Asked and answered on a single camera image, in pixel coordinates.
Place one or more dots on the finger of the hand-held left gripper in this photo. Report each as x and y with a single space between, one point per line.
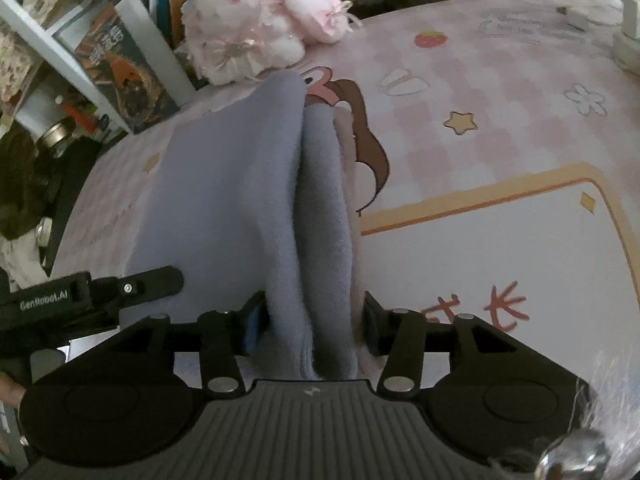
145 285

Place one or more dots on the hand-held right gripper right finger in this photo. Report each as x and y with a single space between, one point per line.
373 327

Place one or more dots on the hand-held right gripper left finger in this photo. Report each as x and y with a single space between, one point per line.
255 324

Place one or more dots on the lavender and beige knit sweater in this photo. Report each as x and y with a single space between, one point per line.
215 200

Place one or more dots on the person's left hand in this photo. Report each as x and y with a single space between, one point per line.
11 390

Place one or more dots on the olive bag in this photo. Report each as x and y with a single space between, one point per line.
20 185

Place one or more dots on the round metal tin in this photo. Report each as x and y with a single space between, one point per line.
55 136

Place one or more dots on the dark book with orange cover art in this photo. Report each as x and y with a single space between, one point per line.
125 75

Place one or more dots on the white bookshelf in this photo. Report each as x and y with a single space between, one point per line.
60 55

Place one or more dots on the pink and white plush bunny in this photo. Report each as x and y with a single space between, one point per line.
240 20

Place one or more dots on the white plug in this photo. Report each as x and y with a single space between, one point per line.
576 18

